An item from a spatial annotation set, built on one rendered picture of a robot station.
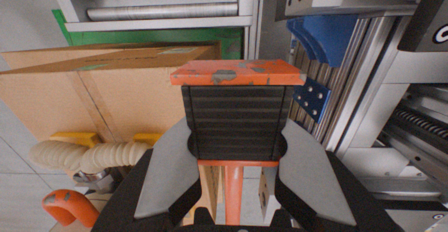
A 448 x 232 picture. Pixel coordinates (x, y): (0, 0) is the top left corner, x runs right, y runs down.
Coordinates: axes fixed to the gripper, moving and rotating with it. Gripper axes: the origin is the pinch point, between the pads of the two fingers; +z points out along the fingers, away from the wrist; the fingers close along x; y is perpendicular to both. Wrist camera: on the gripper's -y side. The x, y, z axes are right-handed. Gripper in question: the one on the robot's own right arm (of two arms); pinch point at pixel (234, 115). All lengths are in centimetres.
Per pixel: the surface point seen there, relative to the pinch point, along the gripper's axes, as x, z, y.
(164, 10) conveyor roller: -26, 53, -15
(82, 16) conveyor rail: -57, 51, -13
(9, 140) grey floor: -264, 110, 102
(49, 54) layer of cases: -83, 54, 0
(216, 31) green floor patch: -10, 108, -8
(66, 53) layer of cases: -75, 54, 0
